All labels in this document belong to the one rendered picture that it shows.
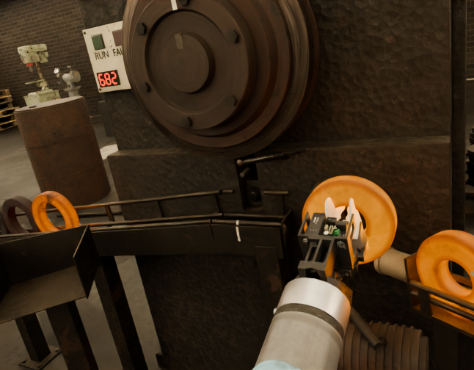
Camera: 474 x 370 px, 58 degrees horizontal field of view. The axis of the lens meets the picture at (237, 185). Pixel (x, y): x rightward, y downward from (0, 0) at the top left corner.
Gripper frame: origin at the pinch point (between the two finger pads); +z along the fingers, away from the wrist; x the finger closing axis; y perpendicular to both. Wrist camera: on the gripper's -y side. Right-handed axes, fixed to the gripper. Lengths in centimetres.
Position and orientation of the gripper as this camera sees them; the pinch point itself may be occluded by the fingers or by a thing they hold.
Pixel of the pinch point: (347, 211)
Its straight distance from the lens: 74.7
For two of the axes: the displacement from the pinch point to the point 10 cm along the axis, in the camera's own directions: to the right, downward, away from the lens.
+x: -8.9, -0.1, 4.6
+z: 3.7, -6.1, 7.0
